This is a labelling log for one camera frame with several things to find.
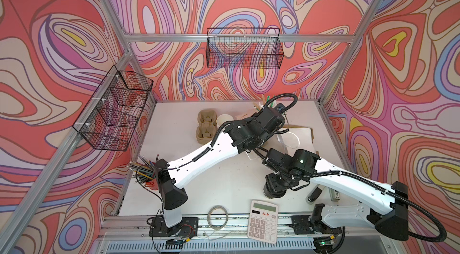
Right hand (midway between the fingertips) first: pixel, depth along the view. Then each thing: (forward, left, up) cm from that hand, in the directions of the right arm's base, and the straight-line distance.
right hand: (279, 191), depth 71 cm
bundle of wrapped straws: (+42, +4, +6) cm, 43 cm away
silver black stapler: (0, -16, -12) cm, 20 cm away
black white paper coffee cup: (-1, +3, +2) cm, 4 cm away
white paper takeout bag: (+32, -15, -11) cm, 37 cm away
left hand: (+21, +4, +18) cm, 28 cm away
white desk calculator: (-8, +6, -11) cm, 15 cm away
